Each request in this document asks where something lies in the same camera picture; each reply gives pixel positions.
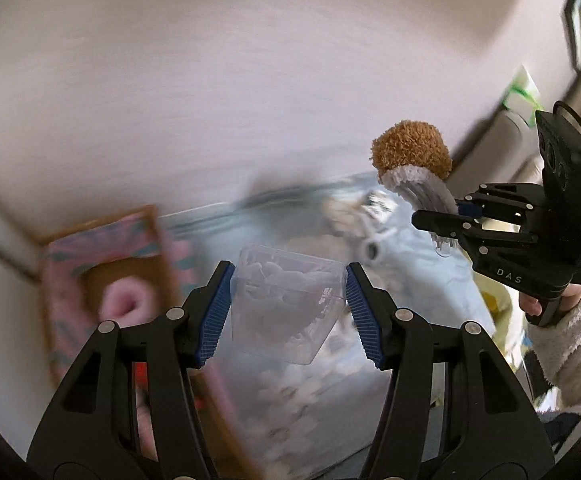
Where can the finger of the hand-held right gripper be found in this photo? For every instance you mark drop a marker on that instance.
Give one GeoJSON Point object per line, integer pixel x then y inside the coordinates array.
{"type": "Point", "coordinates": [505, 200]}
{"type": "Point", "coordinates": [440, 223]}

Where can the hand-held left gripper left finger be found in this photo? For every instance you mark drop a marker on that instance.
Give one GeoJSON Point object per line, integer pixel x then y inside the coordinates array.
{"type": "Point", "coordinates": [214, 317]}

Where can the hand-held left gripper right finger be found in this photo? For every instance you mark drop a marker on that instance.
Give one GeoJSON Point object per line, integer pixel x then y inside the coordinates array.
{"type": "Point", "coordinates": [365, 317]}

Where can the cardboard box with striped lining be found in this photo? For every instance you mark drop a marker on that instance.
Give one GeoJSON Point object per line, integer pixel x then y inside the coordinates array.
{"type": "Point", "coordinates": [165, 265]}

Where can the clear plastic box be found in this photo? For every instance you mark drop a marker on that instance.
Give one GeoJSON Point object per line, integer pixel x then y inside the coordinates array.
{"type": "Point", "coordinates": [285, 305]}

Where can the brown plush hair clip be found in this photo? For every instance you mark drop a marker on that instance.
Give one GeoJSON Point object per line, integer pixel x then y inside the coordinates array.
{"type": "Point", "coordinates": [413, 147]}

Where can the pink fuzzy scrunchie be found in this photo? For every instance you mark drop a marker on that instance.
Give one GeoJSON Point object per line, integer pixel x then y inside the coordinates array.
{"type": "Point", "coordinates": [126, 302]}

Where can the white packet with red tag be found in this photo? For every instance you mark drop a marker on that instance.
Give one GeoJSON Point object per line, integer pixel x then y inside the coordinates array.
{"type": "Point", "coordinates": [141, 375]}

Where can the person's right forearm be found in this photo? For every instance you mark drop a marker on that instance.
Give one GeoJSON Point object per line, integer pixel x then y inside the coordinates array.
{"type": "Point", "coordinates": [577, 345]}

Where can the person's right hand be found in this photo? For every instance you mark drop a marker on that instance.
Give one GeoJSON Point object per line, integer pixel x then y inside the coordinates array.
{"type": "Point", "coordinates": [532, 305]}

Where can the grey chair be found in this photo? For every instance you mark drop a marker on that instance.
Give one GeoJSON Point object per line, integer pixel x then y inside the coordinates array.
{"type": "Point", "coordinates": [495, 155]}

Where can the green and white box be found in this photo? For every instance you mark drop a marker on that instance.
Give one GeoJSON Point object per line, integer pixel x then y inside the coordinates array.
{"type": "Point", "coordinates": [522, 92]}

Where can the yellow plush blanket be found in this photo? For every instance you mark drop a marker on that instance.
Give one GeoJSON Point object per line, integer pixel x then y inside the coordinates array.
{"type": "Point", "coordinates": [500, 320]}

